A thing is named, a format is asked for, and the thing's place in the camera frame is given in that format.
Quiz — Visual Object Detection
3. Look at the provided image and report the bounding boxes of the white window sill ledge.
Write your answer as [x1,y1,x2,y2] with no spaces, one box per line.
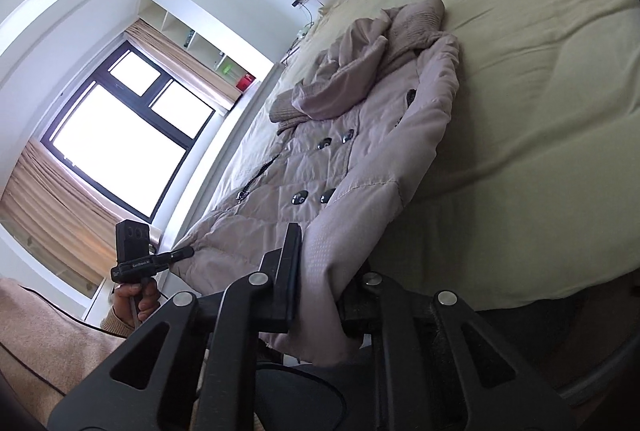
[160,61,281,257]

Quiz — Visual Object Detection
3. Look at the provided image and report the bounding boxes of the person's beige clothing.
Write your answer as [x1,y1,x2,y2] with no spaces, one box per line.
[0,276,216,431]

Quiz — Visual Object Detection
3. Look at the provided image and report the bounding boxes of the white open shelf unit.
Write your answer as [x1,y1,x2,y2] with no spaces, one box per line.
[137,0,261,92]

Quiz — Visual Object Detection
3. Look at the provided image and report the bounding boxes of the person's left forearm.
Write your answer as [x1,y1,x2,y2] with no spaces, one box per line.
[100,308,136,339]

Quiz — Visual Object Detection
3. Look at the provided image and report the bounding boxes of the white nightstand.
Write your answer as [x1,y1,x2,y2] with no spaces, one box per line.
[277,46,301,69]

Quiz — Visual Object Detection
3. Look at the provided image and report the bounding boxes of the beige curtain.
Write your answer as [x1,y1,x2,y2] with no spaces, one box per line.
[0,138,121,299]
[122,17,241,109]

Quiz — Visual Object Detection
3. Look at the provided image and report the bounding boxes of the person's left hand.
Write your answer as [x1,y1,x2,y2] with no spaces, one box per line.
[111,281,162,327]

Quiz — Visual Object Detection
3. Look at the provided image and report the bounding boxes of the black framed window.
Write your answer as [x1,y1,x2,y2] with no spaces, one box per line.
[39,36,217,224]

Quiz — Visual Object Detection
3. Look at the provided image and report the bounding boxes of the mauve hooded puffer jacket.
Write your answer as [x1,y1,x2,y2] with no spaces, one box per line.
[175,0,461,368]

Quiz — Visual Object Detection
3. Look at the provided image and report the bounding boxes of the bed with yellowish sheet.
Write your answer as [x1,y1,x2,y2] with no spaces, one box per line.
[172,0,640,407]

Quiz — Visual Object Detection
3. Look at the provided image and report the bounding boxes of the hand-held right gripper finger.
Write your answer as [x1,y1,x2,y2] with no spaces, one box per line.
[340,272,578,431]

